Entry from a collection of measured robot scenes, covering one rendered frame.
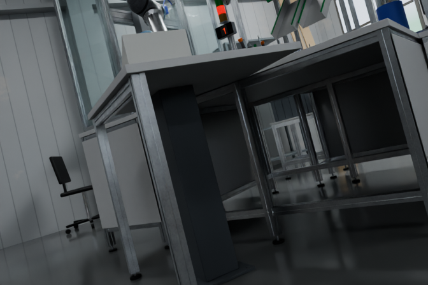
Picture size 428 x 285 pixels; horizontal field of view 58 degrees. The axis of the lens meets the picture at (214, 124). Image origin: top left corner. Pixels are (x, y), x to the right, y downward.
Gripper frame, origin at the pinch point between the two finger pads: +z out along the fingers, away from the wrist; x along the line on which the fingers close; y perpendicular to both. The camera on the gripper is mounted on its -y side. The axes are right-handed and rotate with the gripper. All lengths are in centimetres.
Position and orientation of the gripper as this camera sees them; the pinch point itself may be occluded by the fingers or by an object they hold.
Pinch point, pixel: (227, 2)
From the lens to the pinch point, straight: 207.3
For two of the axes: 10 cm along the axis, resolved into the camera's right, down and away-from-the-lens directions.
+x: 7.7, -2.3, -5.9
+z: 2.5, 9.7, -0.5
